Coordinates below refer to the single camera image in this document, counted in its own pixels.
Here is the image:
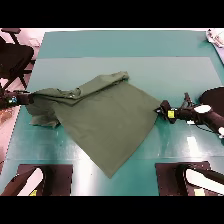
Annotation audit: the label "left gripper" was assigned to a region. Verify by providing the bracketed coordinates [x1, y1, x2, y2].
[16, 91, 35, 107]

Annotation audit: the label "black office chair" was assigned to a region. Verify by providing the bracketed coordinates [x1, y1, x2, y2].
[0, 28, 36, 90]

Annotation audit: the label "white garment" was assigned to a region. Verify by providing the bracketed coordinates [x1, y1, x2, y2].
[205, 28, 224, 48]

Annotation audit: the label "green T-shirt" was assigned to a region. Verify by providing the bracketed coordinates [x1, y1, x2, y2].
[25, 70, 163, 180]

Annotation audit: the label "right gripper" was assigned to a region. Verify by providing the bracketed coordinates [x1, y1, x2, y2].
[159, 99, 178, 125]

